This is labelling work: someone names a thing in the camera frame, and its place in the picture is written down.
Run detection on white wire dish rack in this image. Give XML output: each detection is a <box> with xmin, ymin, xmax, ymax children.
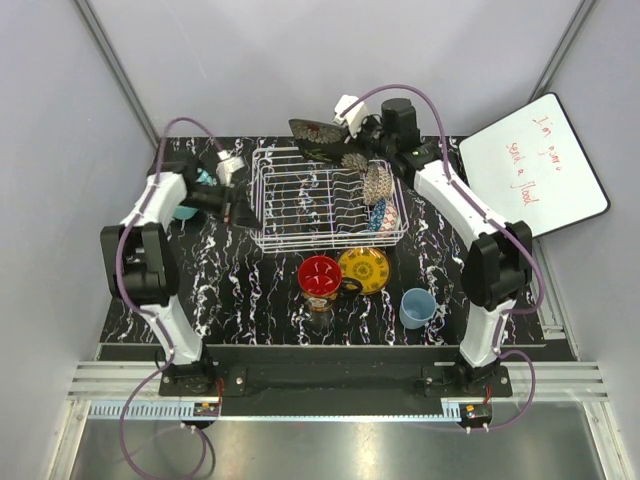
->
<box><xmin>250</xmin><ymin>147</ymin><xmax>409</xmax><ymax>254</ymax></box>

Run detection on light blue cup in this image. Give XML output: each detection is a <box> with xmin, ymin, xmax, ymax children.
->
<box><xmin>399</xmin><ymin>288</ymin><xmax>438</xmax><ymax>330</ymax></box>

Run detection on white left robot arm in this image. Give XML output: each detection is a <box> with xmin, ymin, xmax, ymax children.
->
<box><xmin>100</xmin><ymin>160</ymin><xmax>262</xmax><ymax>396</ymax></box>

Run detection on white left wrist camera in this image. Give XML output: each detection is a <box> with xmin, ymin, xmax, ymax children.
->
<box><xmin>215</xmin><ymin>150</ymin><xmax>246</xmax><ymax>186</ymax></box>

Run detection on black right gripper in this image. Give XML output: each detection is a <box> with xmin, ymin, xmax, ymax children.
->
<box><xmin>342</xmin><ymin>112</ymin><xmax>396</xmax><ymax>161</ymax></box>

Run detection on black floral square plate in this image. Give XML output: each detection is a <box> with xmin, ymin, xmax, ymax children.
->
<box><xmin>288</xmin><ymin>119</ymin><xmax>369</xmax><ymax>172</ymax></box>

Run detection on red interior mug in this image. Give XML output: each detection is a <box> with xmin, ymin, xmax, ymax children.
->
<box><xmin>297</xmin><ymin>255</ymin><xmax>363</xmax><ymax>312</ymax></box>

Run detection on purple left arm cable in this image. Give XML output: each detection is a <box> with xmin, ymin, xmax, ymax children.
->
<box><xmin>113</xmin><ymin>117</ymin><xmax>226</xmax><ymax>474</ymax></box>

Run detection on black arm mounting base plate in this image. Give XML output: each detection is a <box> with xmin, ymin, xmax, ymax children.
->
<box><xmin>159</xmin><ymin>346</ymin><xmax>513</xmax><ymax>419</ymax></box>

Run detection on blue triangle patterned bowl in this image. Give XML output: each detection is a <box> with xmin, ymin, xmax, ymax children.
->
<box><xmin>368</xmin><ymin>198</ymin><xmax>399</xmax><ymax>237</ymax></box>

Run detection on white dry-erase board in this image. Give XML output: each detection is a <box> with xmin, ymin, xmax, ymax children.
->
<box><xmin>459</xmin><ymin>93</ymin><xmax>610</xmax><ymax>237</ymax></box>

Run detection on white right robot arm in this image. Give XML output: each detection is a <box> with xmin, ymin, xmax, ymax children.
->
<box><xmin>334</xmin><ymin>98</ymin><xmax>532</xmax><ymax>397</ymax></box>

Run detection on aluminium front rail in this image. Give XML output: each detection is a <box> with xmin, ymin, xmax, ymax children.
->
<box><xmin>68</xmin><ymin>362</ymin><xmax>608</xmax><ymax>422</ymax></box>

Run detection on teal cat-ear headphones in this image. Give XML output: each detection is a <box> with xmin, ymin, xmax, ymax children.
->
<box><xmin>173</xmin><ymin>169</ymin><xmax>215</xmax><ymax>221</ymax></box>

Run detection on yellow patterned plate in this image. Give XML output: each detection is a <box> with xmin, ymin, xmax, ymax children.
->
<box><xmin>338</xmin><ymin>247</ymin><xmax>391</xmax><ymax>295</ymax></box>

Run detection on brown patterned bowl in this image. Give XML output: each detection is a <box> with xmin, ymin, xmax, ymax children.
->
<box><xmin>363</xmin><ymin>162</ymin><xmax>394</xmax><ymax>206</ymax></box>

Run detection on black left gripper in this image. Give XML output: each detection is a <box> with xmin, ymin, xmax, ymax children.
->
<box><xmin>179</xmin><ymin>180</ymin><xmax>262</xmax><ymax>230</ymax></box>

